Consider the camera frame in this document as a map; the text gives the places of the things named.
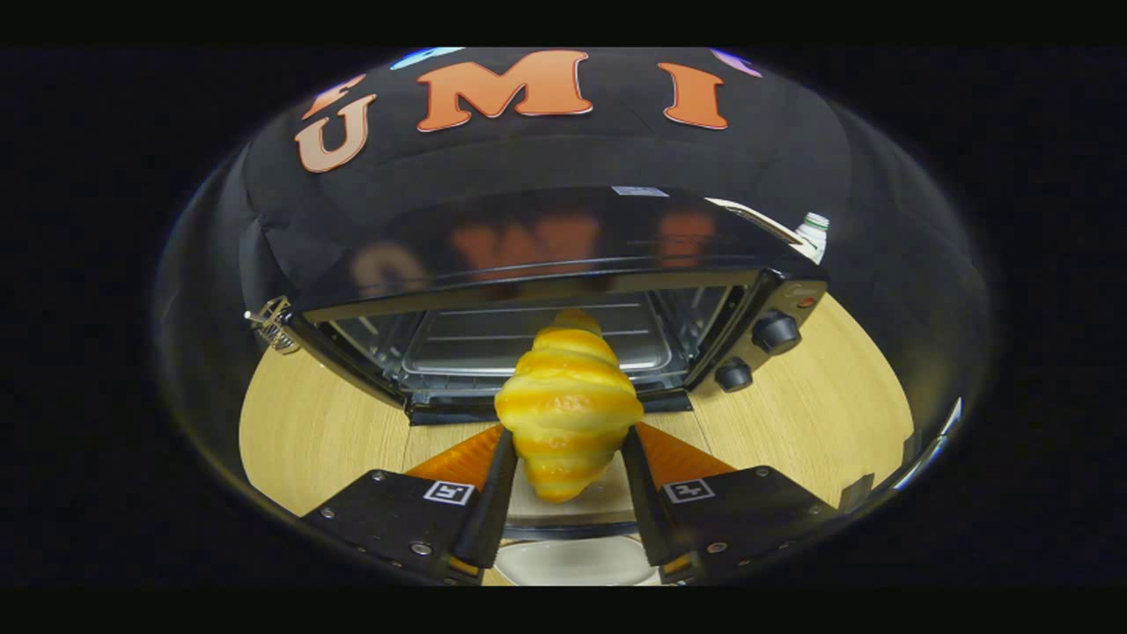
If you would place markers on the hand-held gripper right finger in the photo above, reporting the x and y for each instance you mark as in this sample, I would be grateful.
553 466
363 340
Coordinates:
641 511

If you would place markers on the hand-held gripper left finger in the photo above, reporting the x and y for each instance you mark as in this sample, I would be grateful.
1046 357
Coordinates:
495 511

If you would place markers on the golden croissant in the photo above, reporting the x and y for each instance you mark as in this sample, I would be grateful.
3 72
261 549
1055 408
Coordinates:
568 405

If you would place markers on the black toaster oven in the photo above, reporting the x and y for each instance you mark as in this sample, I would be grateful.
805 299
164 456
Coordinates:
546 242

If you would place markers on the white pop-up toaster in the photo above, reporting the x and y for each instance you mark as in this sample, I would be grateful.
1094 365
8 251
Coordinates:
766 224

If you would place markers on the white oval plate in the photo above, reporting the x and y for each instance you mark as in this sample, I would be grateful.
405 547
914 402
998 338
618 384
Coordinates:
572 563

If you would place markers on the clear glass holder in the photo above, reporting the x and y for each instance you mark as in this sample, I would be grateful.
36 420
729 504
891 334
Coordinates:
275 328

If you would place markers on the white plastic bottle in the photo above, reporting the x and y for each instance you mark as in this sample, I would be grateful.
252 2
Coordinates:
814 236

